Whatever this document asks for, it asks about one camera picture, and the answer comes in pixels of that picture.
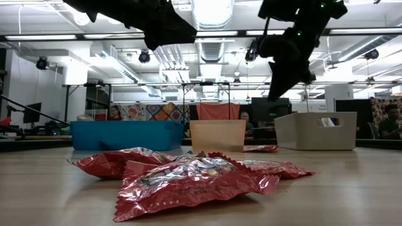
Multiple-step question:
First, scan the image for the blue plastic bin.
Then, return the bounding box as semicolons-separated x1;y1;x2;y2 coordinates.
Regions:
70;121;185;151

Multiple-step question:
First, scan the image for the wide silver ceiling duct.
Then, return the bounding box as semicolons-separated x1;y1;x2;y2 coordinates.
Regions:
190;0;236;65

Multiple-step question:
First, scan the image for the black diagonal rod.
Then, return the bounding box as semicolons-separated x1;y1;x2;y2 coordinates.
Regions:
0;86;72;124

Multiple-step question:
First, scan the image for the white ceiling column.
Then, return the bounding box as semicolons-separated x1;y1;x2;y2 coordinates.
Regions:
62;64;89;86

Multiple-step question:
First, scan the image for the black ceiling camera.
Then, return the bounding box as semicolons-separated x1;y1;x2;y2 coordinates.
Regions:
35;56;50;70
364;48;380;60
244;39;261;63
138;50;151;64

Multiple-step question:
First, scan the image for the small black monitor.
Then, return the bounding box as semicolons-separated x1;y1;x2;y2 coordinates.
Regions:
23;102;43;124

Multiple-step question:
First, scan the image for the black metal table frame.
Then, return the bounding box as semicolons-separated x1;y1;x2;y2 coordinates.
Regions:
63;82;112;122

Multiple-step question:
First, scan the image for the brown dotted cloth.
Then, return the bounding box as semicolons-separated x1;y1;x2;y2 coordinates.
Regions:
370;96;402;126

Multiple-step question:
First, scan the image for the white pillar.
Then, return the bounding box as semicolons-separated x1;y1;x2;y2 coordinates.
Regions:
324;83;355;113

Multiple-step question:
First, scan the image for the orange hanging cloth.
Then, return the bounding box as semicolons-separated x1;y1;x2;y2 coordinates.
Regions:
196;102;241;121

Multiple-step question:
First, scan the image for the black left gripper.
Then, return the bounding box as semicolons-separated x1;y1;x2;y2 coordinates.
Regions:
128;0;198;51

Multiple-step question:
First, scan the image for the orange plastic bin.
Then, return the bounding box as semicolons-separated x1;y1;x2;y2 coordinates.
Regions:
189;119;247;153

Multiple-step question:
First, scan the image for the black partition panel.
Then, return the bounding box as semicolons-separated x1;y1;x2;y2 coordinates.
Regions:
335;99;374;139

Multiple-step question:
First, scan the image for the person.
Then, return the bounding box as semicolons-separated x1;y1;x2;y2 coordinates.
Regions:
378;103;402;141
108;105;124;122
239;111;254;136

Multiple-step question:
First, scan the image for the black metal stand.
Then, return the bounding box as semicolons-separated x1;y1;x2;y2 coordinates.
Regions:
181;81;232;122

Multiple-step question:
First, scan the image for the colourful patchwork quilt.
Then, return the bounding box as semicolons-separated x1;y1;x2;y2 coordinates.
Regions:
114;102;191;122

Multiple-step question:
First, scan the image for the slim silver ceiling duct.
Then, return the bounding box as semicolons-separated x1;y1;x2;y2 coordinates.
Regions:
337;34;396;62

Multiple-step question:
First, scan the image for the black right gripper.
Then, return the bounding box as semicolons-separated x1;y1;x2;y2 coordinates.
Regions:
259;28;321;102

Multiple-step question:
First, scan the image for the red Skittles candy bag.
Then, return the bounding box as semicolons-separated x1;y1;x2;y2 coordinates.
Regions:
238;159;317;180
67;146;177;180
242;144;280;154
113;152;281;223

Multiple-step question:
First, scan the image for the grey plastic bin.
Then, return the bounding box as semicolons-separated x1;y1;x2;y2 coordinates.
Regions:
274;112;358;151

